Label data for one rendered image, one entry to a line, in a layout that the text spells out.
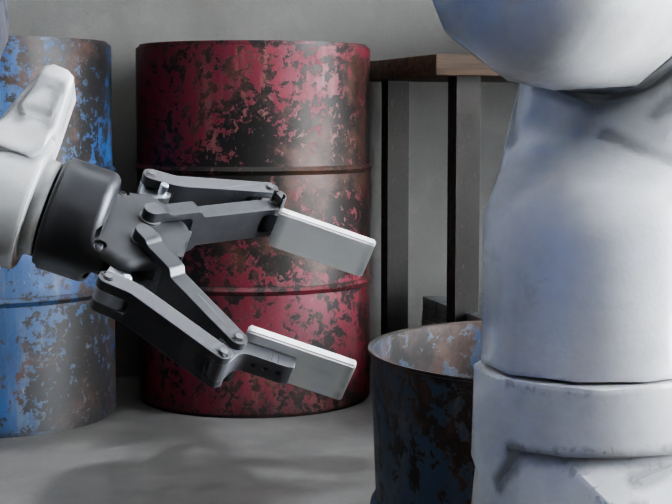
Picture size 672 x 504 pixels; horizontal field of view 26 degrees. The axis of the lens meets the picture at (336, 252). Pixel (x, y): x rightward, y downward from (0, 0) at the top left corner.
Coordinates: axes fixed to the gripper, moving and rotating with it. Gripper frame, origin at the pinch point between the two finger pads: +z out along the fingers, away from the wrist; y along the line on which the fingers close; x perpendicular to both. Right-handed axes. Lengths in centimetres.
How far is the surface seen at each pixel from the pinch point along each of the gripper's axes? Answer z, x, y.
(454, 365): 21, -41, -54
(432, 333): 18, -38, -54
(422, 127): 39, -138, -285
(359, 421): 38, -161, -181
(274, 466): 19, -146, -142
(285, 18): -8, -121, -286
